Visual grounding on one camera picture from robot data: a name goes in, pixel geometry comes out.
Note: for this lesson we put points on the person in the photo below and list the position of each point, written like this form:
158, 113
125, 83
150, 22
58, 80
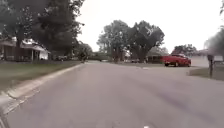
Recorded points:
82, 56

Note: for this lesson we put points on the grey asphalt road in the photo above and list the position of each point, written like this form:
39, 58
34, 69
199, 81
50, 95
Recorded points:
113, 96

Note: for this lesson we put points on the group of green trees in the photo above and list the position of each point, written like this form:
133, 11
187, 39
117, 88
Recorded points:
133, 38

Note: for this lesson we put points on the low building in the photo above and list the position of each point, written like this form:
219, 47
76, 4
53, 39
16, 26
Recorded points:
154, 59

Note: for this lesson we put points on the red pickup truck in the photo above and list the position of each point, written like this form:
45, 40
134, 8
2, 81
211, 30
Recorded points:
176, 60

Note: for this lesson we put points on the large dark tree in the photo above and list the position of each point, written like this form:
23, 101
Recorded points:
50, 26

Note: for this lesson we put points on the house with white porch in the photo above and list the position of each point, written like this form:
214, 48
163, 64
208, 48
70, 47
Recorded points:
28, 50

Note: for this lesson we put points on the grass lawn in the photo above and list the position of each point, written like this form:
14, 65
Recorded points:
23, 70

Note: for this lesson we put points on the pale concrete kerb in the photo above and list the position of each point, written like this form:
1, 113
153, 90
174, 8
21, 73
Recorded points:
25, 87

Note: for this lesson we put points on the grass patch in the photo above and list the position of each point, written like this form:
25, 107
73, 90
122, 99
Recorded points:
208, 72

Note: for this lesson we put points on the dark mailbox on post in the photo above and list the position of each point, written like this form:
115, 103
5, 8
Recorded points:
210, 61

